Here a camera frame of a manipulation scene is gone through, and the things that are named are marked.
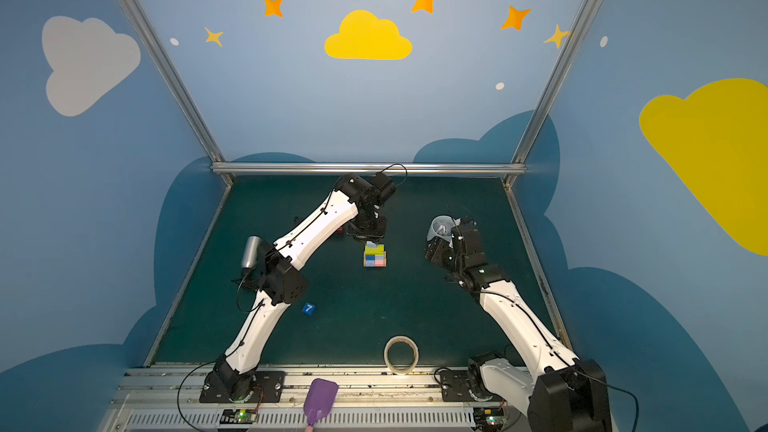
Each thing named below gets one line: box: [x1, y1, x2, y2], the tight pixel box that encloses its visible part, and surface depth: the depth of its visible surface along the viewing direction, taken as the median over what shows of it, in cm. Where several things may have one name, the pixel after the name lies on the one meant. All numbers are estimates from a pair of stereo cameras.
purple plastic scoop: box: [303, 378, 339, 426], surface depth 73 cm
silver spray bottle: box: [242, 236, 261, 269], surface depth 98 cm
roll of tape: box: [384, 335, 419, 376], surface depth 80 cm
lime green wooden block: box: [364, 244, 385, 256], surface depth 95 cm
